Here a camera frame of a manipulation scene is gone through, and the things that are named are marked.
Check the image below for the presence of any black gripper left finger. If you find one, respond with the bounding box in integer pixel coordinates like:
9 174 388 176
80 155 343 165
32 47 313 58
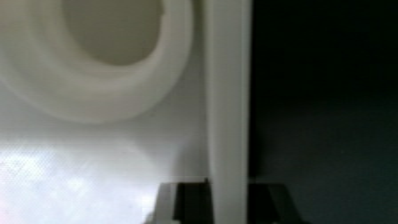
151 180 214 224

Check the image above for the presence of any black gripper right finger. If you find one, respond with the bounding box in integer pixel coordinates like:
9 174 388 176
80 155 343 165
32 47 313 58
247 181 310 224

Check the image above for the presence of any white square tabletop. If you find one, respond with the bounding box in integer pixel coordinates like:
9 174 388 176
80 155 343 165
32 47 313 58
0 0 253 224

